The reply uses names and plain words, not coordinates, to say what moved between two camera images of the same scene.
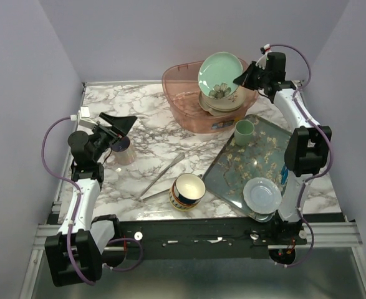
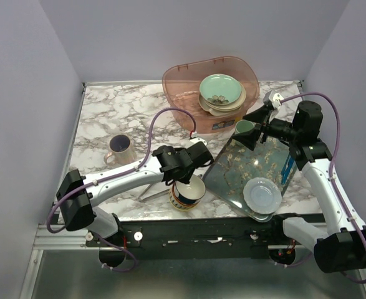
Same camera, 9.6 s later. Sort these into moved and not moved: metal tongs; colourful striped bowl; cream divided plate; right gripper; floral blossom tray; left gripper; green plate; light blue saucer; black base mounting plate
Moved: green plate; left gripper; right gripper
Not moved: metal tongs; floral blossom tray; colourful striped bowl; light blue saucer; cream divided plate; black base mounting plate
